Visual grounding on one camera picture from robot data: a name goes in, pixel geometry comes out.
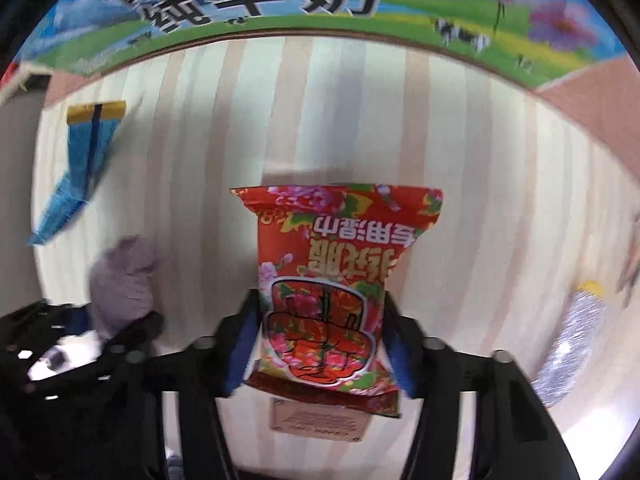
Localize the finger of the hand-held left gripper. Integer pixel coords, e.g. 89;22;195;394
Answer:
102;310;167;363

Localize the red floral wet wipes packet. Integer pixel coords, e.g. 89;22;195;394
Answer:
230;183;444;419

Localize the brown rectangular label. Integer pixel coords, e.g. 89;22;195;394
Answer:
270;397;372;444

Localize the silver packet with yellow end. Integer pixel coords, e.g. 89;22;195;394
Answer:
530;280;609;409

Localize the blue packet with yellow top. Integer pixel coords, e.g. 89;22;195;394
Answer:
27;101;127;247

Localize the lavender soft cloth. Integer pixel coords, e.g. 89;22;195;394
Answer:
89;235;162;342

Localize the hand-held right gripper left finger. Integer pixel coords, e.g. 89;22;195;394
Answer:
150;287;271;480

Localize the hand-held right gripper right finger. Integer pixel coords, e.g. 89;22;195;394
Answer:
380;292;582;480

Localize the colourful printed cardboard box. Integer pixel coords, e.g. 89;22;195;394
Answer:
0;0;632;92

